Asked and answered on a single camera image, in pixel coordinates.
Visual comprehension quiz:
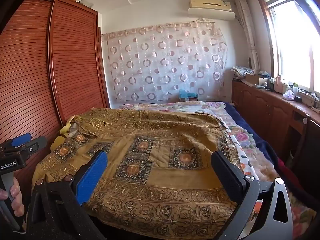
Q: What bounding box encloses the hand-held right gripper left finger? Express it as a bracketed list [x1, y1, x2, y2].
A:
[26, 150, 108, 240]

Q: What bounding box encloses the window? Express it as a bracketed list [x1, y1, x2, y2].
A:
[260, 0, 320, 93]

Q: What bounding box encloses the floral bed sheet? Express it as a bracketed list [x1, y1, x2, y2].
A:
[116, 101, 317, 240]

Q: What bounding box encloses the golden patterned garment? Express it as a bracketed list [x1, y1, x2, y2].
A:
[32, 107, 244, 240]

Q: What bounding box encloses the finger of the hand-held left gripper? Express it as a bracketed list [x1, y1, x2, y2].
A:
[8, 133, 32, 148]
[24, 136, 48, 155]

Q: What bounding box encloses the white air conditioner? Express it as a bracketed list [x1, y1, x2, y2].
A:
[188, 0, 236, 21]

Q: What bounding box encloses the wooden sliding-door wardrobe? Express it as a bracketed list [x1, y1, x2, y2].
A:
[0, 0, 110, 205]

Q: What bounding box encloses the person's left hand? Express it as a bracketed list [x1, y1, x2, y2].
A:
[0, 177, 25, 217]

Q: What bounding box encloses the cardboard box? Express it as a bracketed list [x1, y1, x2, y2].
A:
[245, 73, 263, 85]

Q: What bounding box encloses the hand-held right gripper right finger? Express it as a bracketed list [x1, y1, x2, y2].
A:
[211, 151, 293, 240]

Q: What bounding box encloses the tied-back window curtain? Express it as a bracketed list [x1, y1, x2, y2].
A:
[235, 0, 260, 74]

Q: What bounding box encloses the blue box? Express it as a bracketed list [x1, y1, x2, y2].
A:
[179, 89, 199, 102]

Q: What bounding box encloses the sheer circle-print curtain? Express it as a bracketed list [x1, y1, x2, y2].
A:
[101, 21, 229, 104]

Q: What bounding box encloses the yellow plush toy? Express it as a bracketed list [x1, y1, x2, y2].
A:
[50, 121, 75, 152]

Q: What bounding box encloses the folded floral cloth stack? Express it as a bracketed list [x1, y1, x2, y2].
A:
[230, 66, 255, 77]

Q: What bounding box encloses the navy blanket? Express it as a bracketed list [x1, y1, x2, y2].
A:
[222, 102, 283, 160]

